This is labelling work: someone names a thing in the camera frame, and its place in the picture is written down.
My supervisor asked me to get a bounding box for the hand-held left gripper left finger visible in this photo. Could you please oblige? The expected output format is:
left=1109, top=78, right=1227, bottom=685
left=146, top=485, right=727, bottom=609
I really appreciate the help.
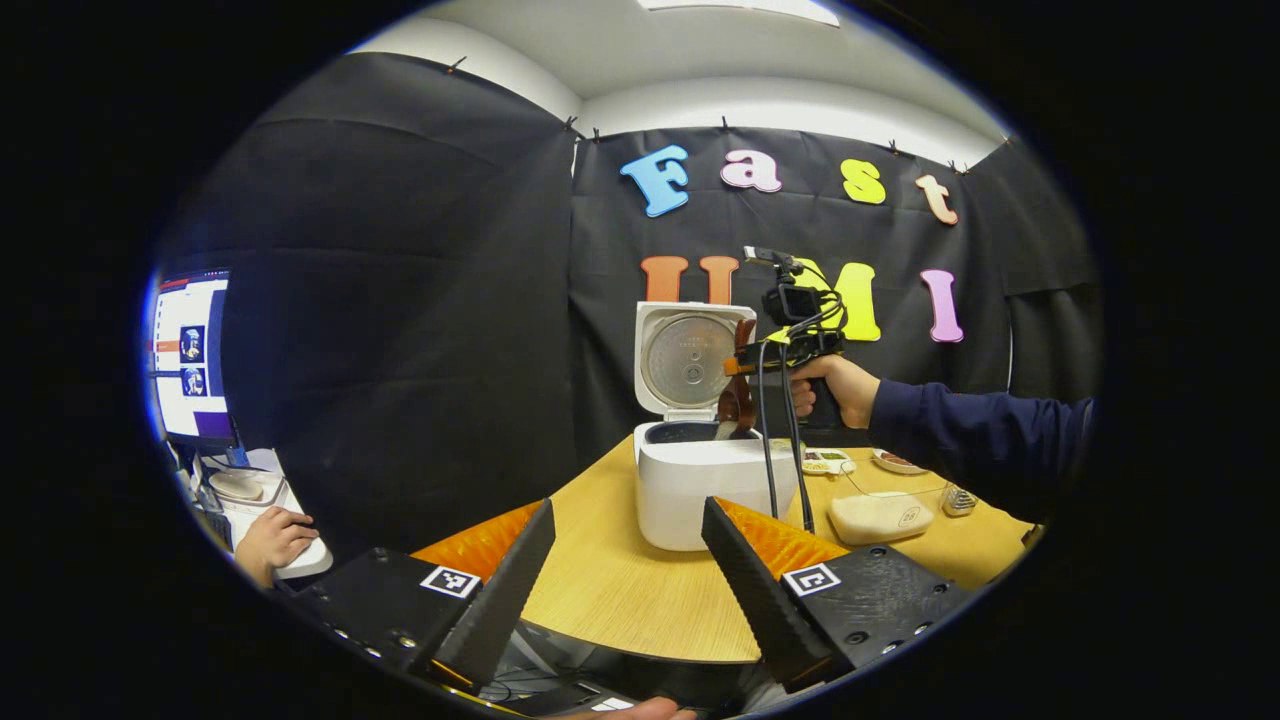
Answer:
left=275, top=498, right=557, bottom=694

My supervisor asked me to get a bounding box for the computer monitor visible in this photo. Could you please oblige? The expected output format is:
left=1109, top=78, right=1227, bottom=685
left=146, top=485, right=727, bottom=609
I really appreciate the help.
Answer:
left=148, top=268, right=241, bottom=451

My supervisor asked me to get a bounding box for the large ceiling light panel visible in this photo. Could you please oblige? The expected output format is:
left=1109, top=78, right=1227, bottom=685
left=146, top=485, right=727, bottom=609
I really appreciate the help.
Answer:
left=640, top=0, right=841, bottom=27

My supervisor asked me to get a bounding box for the white rice cooker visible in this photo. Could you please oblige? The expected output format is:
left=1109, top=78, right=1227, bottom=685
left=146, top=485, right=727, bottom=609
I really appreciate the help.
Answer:
left=633, top=301, right=801, bottom=552

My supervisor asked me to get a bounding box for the black cable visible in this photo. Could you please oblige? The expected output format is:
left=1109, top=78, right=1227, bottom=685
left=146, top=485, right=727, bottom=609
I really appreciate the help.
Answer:
left=778, top=340, right=816, bottom=536
left=757, top=340, right=781, bottom=521

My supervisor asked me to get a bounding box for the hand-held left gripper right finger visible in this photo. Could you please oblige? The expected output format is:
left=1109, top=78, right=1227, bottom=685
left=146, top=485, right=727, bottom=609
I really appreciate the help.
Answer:
left=700, top=496, right=971, bottom=694

